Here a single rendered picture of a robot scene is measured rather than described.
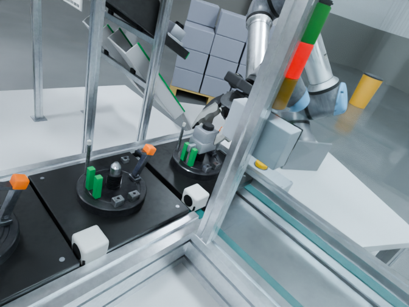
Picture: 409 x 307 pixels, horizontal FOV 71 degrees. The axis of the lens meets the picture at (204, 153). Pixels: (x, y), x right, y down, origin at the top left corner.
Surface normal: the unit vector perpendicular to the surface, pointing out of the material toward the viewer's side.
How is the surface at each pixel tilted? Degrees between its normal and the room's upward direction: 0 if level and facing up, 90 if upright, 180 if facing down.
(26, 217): 0
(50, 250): 0
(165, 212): 0
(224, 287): 90
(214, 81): 90
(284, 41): 90
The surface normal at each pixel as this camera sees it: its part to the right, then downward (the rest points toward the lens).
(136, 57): 0.55, 0.56
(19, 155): 0.27, -0.82
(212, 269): -0.68, 0.21
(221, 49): -0.03, 0.52
